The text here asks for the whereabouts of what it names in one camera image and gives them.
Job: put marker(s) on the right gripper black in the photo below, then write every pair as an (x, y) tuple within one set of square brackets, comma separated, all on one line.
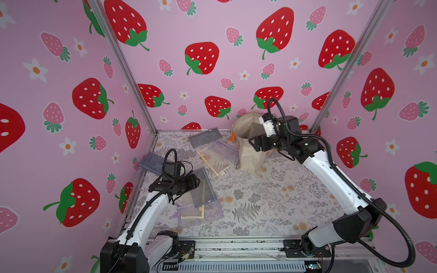
[(259, 144)]

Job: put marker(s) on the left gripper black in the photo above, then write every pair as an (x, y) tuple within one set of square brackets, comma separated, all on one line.
[(191, 182)]

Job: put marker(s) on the grey mesh pouch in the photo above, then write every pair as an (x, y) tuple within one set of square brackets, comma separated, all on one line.
[(204, 137), (152, 163), (203, 195)]

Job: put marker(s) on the purple mesh pouch bottom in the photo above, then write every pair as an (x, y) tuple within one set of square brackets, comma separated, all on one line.
[(212, 213)]

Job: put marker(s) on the purple mesh pouch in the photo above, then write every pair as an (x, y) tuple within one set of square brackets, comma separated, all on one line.
[(226, 152), (212, 213)]

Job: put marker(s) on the yellow-trim mesh pouch bottom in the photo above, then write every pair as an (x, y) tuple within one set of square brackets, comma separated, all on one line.
[(189, 212)]

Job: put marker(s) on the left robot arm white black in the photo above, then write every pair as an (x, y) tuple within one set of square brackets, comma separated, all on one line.
[(131, 252)]

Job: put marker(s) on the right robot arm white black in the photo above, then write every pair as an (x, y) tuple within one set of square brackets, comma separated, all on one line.
[(362, 213)]

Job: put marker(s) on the yellow-trim pouch under purple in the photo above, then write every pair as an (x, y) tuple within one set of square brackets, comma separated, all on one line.
[(217, 164)]

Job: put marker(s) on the purple mesh pouch back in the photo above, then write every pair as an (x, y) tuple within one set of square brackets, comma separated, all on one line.
[(226, 152)]

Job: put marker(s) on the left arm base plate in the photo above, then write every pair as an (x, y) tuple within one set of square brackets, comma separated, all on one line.
[(182, 250)]

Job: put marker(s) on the aluminium frame rail front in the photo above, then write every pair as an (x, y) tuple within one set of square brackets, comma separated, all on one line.
[(262, 247)]

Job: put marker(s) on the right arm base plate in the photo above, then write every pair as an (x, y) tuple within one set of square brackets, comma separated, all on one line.
[(303, 249)]

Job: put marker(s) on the left frame post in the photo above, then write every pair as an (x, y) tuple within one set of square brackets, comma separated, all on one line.
[(104, 23)]

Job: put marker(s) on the frame post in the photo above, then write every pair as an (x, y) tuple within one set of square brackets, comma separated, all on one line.
[(369, 30), (104, 23)]

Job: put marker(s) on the right frame post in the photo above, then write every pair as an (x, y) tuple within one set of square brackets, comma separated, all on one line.
[(369, 30)]

